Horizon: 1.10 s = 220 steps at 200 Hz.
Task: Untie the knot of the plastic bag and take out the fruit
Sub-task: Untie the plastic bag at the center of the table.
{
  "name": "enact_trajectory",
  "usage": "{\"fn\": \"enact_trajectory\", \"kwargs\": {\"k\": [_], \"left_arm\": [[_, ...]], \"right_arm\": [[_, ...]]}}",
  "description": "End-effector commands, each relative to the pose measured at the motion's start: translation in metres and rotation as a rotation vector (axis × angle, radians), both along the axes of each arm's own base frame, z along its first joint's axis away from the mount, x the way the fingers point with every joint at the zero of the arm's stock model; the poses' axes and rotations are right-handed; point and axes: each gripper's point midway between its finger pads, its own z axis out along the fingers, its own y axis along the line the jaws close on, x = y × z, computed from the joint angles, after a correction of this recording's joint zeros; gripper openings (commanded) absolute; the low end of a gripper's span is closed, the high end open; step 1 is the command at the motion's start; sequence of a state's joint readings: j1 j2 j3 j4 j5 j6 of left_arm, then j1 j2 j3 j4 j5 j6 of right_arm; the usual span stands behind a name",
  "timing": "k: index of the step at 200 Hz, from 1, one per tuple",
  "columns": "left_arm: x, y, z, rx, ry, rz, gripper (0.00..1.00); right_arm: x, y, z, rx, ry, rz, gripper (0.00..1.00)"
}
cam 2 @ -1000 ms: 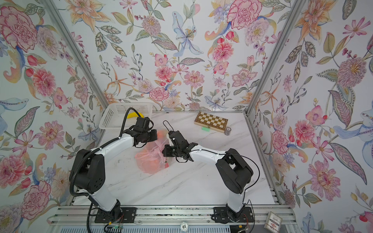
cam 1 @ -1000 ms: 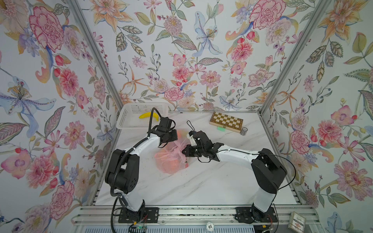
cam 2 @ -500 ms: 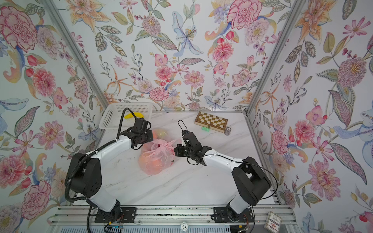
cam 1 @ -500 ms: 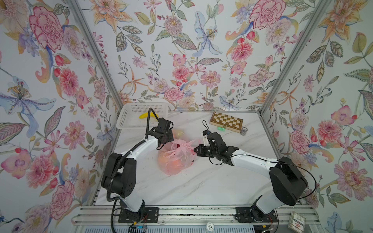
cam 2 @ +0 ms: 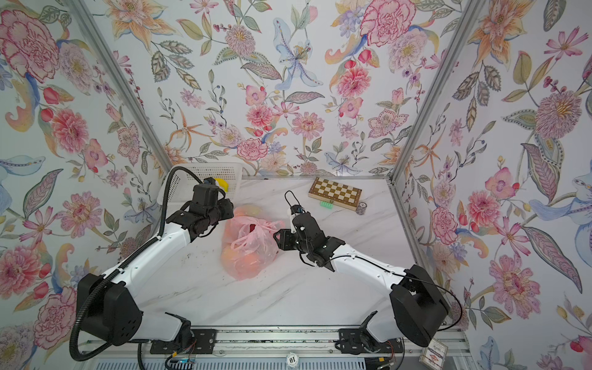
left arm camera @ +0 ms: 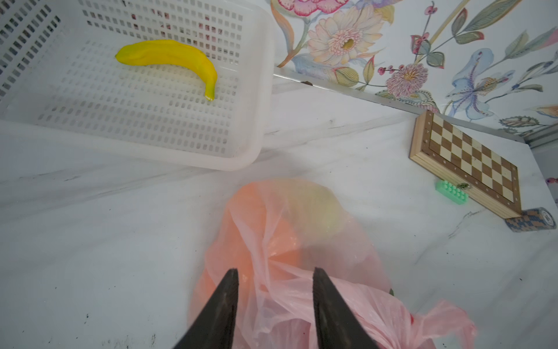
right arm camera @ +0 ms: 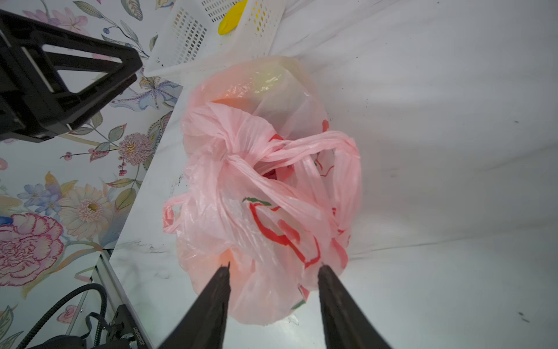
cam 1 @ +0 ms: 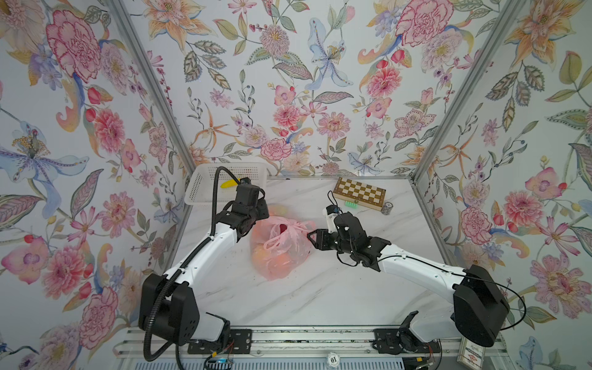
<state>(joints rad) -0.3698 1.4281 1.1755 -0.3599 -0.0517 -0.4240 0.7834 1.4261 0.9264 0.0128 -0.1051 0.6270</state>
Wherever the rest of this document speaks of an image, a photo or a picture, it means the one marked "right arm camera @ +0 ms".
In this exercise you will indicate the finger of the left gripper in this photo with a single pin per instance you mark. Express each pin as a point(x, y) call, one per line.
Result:
point(53, 81)

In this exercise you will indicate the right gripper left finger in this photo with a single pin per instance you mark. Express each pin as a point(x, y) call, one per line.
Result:
point(204, 324)

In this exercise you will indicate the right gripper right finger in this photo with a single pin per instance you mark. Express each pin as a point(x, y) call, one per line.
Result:
point(344, 324)

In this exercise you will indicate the pink plastic bag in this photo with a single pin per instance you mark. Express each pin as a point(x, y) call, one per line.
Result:
point(272, 190)

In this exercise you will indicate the white plastic basket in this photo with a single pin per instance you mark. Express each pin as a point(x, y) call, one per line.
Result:
point(189, 49)

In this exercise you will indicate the yellow banana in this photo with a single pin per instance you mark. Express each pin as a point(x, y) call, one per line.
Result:
point(232, 18)

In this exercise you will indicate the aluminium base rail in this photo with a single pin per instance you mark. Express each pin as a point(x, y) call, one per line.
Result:
point(124, 327)

